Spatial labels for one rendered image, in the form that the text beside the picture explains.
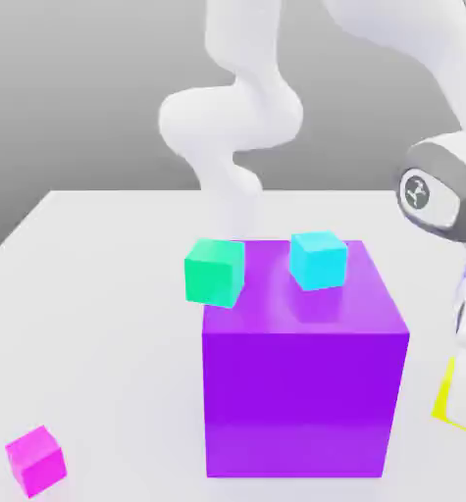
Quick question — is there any small yellow cube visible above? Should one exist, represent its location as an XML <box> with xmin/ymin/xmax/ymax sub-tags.
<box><xmin>431</xmin><ymin>355</ymin><xmax>466</xmax><ymax>435</ymax></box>

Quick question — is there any small cyan cube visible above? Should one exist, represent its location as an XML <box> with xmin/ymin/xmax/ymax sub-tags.
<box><xmin>288</xmin><ymin>230</ymin><xmax>348</xmax><ymax>292</ymax></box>

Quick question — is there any small green cube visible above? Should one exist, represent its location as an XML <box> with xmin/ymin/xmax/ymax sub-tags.
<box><xmin>183</xmin><ymin>237</ymin><xmax>246</xmax><ymax>310</ymax></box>

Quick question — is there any small magenta cube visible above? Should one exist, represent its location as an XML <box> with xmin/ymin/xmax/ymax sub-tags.
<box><xmin>4</xmin><ymin>424</ymin><xmax>69</xmax><ymax>500</ymax></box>

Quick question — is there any large purple box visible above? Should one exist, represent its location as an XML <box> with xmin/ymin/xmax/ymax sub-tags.
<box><xmin>201</xmin><ymin>238</ymin><xmax>411</xmax><ymax>479</ymax></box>

